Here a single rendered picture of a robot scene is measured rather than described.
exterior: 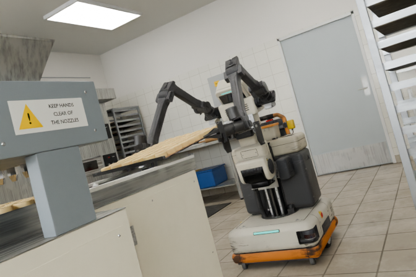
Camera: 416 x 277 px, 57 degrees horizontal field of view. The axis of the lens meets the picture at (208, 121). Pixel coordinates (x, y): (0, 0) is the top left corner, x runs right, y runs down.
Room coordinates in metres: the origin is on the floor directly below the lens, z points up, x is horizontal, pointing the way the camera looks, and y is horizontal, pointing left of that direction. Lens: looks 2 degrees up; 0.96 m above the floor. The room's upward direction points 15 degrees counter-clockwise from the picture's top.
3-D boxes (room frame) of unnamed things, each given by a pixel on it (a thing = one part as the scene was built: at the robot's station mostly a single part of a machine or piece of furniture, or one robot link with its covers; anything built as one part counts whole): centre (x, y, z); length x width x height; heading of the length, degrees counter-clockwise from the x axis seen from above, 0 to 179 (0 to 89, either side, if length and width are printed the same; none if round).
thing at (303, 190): (2.96, -0.38, 0.59); 0.55 x 0.34 x 0.83; 61
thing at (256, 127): (2.62, -0.20, 0.93); 0.28 x 0.16 x 0.22; 61
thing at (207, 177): (5.99, 0.19, 0.36); 0.46 x 0.38 x 0.26; 152
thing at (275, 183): (2.71, -0.31, 0.61); 0.28 x 0.27 x 0.25; 61
